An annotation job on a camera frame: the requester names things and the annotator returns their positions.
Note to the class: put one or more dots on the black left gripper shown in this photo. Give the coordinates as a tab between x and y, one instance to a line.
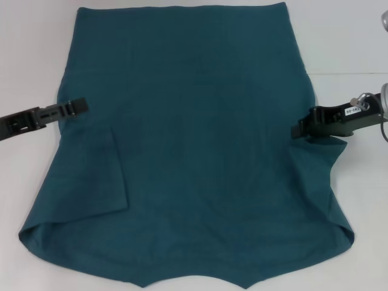
21	122

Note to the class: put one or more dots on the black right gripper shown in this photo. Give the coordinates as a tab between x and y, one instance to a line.
354	119

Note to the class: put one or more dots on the teal blue shirt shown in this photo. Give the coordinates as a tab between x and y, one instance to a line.
197	151

